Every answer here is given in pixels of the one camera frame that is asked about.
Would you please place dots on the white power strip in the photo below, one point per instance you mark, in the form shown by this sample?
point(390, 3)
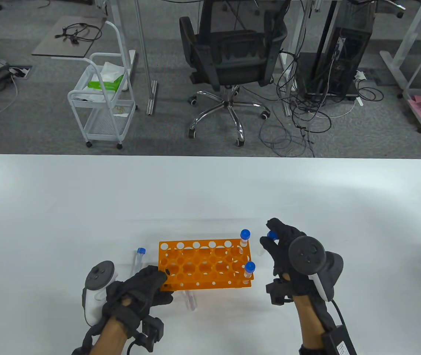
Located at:
point(360, 75)

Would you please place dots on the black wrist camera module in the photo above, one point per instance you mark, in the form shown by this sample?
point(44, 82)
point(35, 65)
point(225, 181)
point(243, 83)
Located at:
point(278, 294)
point(153, 329)

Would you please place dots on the orange test tube rack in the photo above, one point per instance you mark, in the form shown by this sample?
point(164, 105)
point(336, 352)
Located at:
point(172, 246)

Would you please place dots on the person's left hand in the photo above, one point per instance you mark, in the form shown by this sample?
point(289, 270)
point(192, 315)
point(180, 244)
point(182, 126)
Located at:
point(136, 290)

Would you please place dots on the white plastic bag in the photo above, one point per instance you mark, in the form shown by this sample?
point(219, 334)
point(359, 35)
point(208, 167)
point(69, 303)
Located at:
point(112, 70)

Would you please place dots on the green packet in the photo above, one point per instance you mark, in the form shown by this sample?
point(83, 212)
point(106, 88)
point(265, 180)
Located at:
point(103, 85)

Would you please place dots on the white desk frame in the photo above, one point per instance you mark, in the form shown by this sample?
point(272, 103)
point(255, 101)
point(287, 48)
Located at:
point(395, 68)

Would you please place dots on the floor socket box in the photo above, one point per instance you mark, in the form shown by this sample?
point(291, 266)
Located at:
point(20, 71)

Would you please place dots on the white desk leg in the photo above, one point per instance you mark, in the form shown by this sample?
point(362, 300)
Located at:
point(302, 18)
point(152, 98)

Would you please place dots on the person's right forearm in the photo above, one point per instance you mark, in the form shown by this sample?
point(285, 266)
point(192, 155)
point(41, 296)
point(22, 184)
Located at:
point(312, 325)

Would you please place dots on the black office chair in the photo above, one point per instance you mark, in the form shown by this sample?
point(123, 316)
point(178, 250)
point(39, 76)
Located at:
point(232, 55)

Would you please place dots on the black battery pack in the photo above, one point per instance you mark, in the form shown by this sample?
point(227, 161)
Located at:
point(339, 342)

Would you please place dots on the black computer tower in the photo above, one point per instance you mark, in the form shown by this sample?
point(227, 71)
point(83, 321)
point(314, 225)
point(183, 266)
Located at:
point(347, 55)

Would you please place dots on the white and grey VR controller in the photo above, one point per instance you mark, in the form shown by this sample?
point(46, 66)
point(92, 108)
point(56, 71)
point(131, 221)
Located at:
point(306, 255)
point(99, 273)

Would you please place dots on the clear test tube blue cap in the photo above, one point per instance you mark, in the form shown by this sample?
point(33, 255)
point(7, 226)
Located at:
point(272, 235)
point(244, 234)
point(191, 303)
point(141, 251)
point(250, 266)

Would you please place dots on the person's right hand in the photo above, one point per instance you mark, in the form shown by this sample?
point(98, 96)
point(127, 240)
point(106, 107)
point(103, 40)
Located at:
point(280, 259)

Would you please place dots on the grey board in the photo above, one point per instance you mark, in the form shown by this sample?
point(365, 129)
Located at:
point(47, 48)

